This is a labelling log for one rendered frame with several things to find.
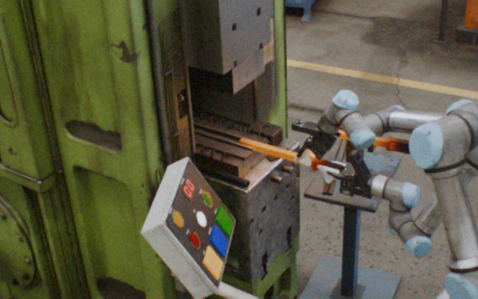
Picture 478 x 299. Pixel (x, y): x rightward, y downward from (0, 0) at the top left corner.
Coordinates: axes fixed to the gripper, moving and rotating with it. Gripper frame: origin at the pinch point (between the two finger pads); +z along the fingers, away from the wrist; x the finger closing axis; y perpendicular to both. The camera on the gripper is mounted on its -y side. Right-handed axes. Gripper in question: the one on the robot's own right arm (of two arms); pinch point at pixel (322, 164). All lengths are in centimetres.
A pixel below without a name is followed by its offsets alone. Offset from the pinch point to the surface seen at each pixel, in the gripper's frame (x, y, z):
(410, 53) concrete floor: 304, 102, 83
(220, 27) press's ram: -17, -53, 27
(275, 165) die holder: 3.4, 9.5, 21.5
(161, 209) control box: -67, -19, 16
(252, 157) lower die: -2.6, 4.1, 27.3
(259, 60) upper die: 4.6, -32.2, 27.1
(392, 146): 33.2, 7.5, -12.7
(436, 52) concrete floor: 315, 103, 66
